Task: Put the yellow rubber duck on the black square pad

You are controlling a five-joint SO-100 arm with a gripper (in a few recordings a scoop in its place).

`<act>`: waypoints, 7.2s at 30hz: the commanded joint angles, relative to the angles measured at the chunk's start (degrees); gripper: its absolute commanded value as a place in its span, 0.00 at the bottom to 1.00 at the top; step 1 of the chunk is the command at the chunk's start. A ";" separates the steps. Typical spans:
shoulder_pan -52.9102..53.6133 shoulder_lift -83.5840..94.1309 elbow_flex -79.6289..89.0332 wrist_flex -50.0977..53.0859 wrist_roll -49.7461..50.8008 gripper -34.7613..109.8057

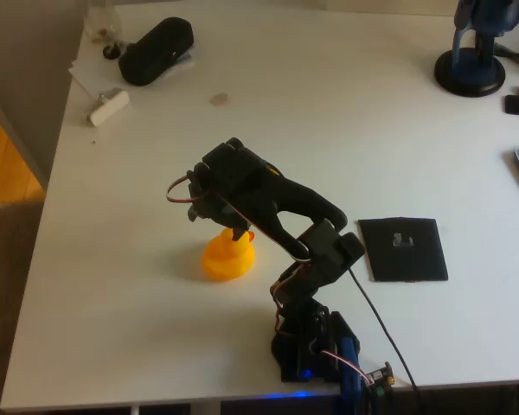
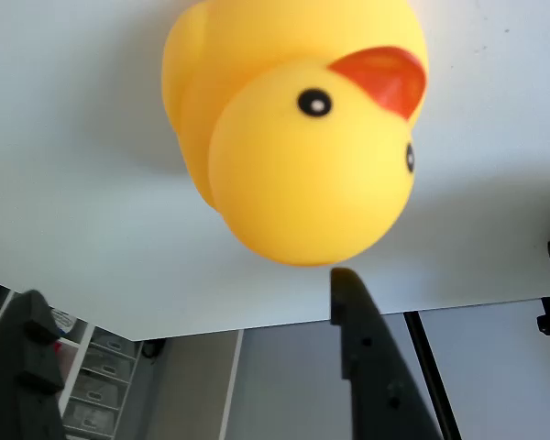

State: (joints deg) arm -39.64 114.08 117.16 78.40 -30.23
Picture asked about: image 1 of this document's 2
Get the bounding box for yellow rubber duck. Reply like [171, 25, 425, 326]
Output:
[201, 227, 257, 283]

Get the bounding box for black square mat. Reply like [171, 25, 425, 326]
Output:
[357, 217, 450, 283]

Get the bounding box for white power bank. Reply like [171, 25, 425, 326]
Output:
[86, 87, 131, 128]

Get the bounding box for black oblong zip case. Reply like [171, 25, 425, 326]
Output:
[118, 16, 195, 87]

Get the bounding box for white paper sheets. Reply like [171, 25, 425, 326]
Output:
[67, 42, 196, 94]

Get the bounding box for blue table clamp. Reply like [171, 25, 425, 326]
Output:
[336, 336, 367, 415]

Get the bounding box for small controller board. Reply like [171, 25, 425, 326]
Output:
[365, 361, 395, 399]

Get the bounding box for clear cola bottle red label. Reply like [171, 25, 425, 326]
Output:
[82, 0, 129, 61]

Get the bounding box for blue microphone on round base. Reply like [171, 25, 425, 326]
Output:
[433, 0, 519, 99]

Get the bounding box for red white black servo wire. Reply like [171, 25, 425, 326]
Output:
[166, 175, 311, 263]

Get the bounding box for dark camera cable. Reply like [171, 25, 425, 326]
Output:
[348, 266, 420, 393]

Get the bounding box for white red board wire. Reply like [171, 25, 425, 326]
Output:
[311, 336, 373, 386]

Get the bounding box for black microphone cable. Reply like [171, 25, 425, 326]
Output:
[495, 42, 519, 73]

